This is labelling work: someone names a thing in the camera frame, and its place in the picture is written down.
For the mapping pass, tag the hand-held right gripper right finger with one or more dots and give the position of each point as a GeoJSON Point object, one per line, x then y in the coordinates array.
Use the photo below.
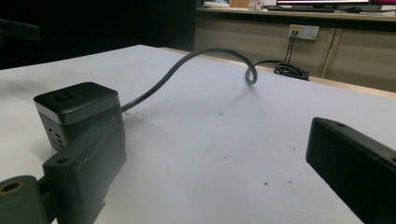
{"type": "Point", "coordinates": [355, 161]}

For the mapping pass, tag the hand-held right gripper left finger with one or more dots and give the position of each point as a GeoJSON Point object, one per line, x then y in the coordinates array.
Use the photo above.
{"type": "Point", "coordinates": [85, 174]}

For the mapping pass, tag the black cube power strip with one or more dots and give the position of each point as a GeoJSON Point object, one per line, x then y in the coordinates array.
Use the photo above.
{"type": "Point", "coordinates": [76, 107]}

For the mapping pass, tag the wooden desk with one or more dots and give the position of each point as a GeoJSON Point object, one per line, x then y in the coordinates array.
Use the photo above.
{"type": "Point", "coordinates": [295, 46]}

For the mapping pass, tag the black computer mouse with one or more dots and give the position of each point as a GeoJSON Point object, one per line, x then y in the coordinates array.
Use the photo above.
{"type": "Point", "coordinates": [354, 9]}

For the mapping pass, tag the black keyboard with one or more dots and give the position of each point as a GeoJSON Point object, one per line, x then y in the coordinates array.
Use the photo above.
{"type": "Point", "coordinates": [300, 9]}

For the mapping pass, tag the computer monitor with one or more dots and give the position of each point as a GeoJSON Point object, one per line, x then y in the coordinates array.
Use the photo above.
{"type": "Point", "coordinates": [323, 2]}

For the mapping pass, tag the brown cardboard box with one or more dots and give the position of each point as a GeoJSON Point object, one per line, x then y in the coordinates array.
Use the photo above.
{"type": "Point", "coordinates": [239, 3]}

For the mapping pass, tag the white wall socket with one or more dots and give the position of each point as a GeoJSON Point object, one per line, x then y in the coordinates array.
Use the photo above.
{"type": "Point", "coordinates": [304, 32]}

